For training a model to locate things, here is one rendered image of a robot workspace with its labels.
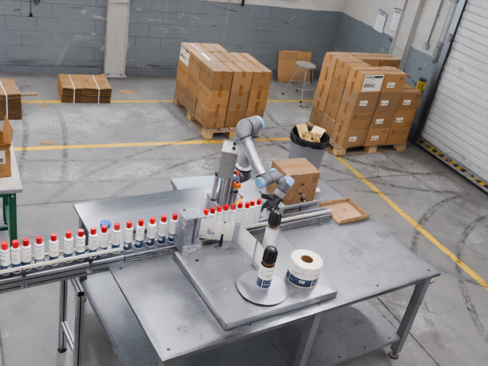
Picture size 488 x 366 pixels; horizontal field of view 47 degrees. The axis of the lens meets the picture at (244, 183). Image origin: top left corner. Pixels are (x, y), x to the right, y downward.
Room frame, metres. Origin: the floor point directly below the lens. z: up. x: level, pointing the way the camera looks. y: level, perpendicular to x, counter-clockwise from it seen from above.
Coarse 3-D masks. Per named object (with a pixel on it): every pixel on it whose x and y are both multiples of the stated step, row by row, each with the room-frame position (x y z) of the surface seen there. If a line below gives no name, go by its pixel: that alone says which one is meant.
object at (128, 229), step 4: (128, 224) 2.74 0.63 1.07; (124, 228) 2.75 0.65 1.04; (128, 228) 2.74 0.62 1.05; (132, 228) 2.76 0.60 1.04; (124, 232) 2.74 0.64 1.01; (128, 232) 2.73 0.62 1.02; (132, 232) 2.75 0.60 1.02; (124, 236) 2.74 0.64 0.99; (128, 236) 2.73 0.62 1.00; (132, 236) 2.76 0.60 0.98; (124, 240) 2.74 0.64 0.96; (128, 240) 2.74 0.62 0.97; (124, 244) 2.74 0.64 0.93; (128, 244) 2.74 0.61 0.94; (124, 248) 2.74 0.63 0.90; (128, 248) 2.74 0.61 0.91
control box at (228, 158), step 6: (228, 144) 3.27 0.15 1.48; (222, 150) 3.15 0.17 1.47; (228, 150) 3.17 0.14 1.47; (222, 156) 3.15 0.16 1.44; (228, 156) 3.15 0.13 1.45; (234, 156) 3.15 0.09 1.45; (222, 162) 3.15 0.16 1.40; (228, 162) 3.15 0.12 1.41; (234, 162) 3.15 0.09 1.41; (222, 168) 3.15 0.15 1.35; (228, 168) 3.15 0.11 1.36; (234, 168) 3.15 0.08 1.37; (222, 174) 3.15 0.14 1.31; (228, 174) 3.15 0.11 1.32
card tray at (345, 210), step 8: (336, 200) 3.94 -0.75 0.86; (344, 200) 3.99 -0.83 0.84; (352, 200) 3.97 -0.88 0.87; (328, 208) 3.83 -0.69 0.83; (336, 208) 3.85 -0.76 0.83; (344, 208) 3.88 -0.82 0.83; (352, 208) 3.90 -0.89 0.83; (360, 208) 3.89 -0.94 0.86; (336, 216) 3.73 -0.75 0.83; (344, 216) 3.75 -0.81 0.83; (352, 216) 3.78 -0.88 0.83; (360, 216) 3.75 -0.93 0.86; (368, 216) 3.80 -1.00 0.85
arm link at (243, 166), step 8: (248, 120) 3.57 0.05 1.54; (256, 120) 3.61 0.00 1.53; (256, 128) 3.58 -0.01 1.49; (256, 136) 3.60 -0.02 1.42; (240, 152) 3.66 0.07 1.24; (240, 160) 3.63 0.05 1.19; (248, 160) 3.63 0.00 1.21; (240, 168) 3.62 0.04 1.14; (248, 168) 3.64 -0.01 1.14; (248, 176) 3.65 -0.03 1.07
